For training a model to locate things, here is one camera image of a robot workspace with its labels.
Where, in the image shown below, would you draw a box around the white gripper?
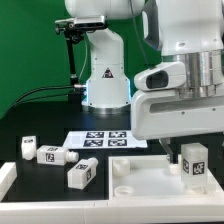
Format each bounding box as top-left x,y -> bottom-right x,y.
130,61 -> 224,165

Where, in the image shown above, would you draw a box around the white square table top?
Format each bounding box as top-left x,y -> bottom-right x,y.
108,155 -> 224,200

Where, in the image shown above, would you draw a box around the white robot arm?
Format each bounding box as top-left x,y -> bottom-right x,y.
65,0 -> 224,140

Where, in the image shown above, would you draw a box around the marker sheet on table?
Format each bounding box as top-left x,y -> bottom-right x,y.
63,130 -> 147,149

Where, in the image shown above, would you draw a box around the white U-shaped obstacle fence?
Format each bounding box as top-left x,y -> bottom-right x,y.
0,162 -> 224,224

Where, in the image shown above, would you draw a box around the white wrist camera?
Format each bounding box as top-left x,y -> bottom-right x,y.
134,62 -> 186,91

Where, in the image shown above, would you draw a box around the black cables on table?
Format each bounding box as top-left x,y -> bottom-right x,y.
6,84 -> 88,116

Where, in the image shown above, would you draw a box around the camera on black stand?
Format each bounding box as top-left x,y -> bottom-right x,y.
55,16 -> 108,95

